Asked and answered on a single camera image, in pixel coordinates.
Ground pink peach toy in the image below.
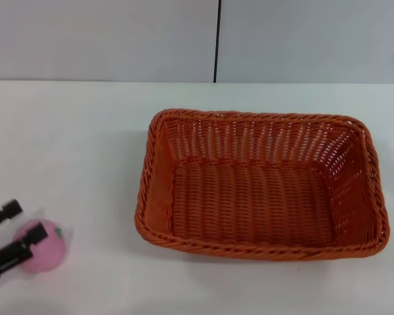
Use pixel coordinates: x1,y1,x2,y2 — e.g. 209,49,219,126
12,219,68,274

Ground orange woven plastic basket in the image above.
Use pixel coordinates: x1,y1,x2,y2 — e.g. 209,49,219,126
133,109,390,262

